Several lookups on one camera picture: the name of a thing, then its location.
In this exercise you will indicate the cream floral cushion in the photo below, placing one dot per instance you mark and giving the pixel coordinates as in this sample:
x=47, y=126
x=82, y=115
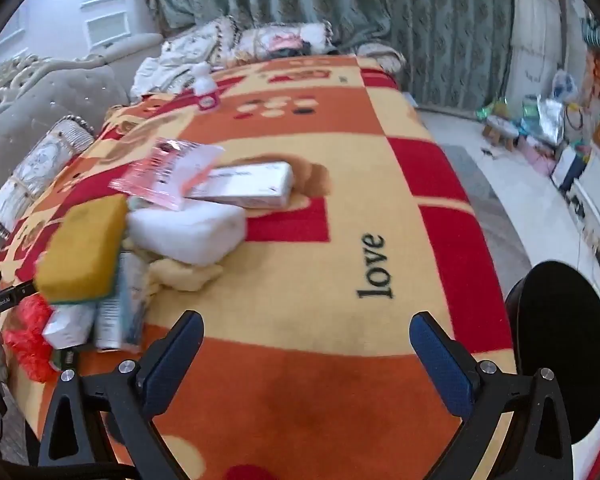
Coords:
x=280, y=37

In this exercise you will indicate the red orange printed blanket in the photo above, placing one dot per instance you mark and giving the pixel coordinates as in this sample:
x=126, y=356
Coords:
x=280, y=285

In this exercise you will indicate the small wooden stool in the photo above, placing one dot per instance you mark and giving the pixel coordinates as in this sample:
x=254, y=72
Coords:
x=500, y=127

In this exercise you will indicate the grey rug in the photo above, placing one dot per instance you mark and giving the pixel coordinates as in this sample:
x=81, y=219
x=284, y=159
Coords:
x=475, y=185

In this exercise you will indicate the green patterned curtain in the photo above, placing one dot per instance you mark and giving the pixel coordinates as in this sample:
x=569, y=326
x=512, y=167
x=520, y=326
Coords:
x=380, y=10

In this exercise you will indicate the black trash bin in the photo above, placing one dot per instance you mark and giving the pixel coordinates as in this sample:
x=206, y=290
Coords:
x=555, y=330

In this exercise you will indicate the printed tissue packet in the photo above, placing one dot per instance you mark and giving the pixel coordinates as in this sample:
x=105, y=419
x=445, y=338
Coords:
x=120, y=305

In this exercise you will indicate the long white medicine box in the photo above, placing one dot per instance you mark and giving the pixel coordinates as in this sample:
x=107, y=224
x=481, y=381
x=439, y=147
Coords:
x=250, y=182

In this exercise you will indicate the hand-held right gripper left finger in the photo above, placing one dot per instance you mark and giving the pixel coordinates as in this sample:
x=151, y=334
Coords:
x=172, y=360

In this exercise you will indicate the yellow crumpled paper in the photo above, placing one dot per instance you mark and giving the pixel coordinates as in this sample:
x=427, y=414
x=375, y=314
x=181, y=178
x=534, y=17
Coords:
x=185, y=272

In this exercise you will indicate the beige tufted sofa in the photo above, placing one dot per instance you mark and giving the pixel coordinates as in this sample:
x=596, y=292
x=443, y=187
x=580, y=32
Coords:
x=55, y=95

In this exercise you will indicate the white navy shopping bag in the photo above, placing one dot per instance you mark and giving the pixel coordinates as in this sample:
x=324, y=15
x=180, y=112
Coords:
x=570, y=167

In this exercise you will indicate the yellow sponge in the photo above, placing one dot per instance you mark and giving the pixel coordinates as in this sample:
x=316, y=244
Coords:
x=80, y=250

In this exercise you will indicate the lace-covered standing air conditioner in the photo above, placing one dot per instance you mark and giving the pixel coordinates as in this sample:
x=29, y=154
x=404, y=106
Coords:
x=535, y=35

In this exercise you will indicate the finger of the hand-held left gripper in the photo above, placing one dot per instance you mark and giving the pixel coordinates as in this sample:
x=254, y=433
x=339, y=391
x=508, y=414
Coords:
x=24, y=288

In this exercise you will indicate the white cabinet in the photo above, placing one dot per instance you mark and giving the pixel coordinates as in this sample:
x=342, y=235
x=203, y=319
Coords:
x=595, y=195

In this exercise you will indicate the white beaded cushion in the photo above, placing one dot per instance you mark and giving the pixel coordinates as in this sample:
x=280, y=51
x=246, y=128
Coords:
x=35, y=170

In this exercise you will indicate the white bottle pink label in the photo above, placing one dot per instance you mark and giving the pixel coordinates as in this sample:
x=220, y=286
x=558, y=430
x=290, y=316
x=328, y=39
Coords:
x=206, y=95

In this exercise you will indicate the silver foil bag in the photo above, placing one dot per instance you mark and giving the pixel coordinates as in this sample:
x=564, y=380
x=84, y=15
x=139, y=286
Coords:
x=550, y=117

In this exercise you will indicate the small white box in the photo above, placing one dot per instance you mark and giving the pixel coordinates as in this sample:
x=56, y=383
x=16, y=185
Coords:
x=67, y=325

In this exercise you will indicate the white blue plastic bag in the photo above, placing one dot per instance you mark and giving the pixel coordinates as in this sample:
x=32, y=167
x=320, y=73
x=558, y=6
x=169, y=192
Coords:
x=564, y=87

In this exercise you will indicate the pink plastic packet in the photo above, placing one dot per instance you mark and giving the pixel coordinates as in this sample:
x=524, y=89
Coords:
x=165, y=170

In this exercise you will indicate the white foam block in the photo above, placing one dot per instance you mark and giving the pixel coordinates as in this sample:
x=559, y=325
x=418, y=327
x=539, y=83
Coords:
x=190, y=232

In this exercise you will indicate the pink box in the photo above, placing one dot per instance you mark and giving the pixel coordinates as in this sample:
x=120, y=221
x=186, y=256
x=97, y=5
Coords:
x=537, y=155

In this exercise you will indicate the white crumpled cloth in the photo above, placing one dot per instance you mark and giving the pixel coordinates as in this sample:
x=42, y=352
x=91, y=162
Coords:
x=160, y=75

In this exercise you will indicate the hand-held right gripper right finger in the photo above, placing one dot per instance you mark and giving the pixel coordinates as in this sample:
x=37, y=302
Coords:
x=442, y=365

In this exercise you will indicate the cream embroidered cushion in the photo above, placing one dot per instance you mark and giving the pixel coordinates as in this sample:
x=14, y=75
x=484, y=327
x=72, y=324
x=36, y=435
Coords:
x=205, y=40

